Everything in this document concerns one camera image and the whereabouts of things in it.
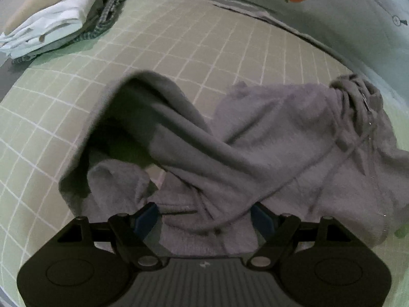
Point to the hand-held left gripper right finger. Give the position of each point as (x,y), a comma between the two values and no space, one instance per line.
(262,221)

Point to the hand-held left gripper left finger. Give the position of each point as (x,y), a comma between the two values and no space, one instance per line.
(145,220)

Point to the grey zip hoodie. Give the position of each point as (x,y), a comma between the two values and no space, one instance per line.
(255,140)

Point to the carrot print pale quilt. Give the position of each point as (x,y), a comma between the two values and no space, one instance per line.
(335,22)

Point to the grey checked folded garment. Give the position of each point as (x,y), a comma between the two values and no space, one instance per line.
(108,9)

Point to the white folded garment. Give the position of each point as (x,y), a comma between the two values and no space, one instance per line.
(54,19)

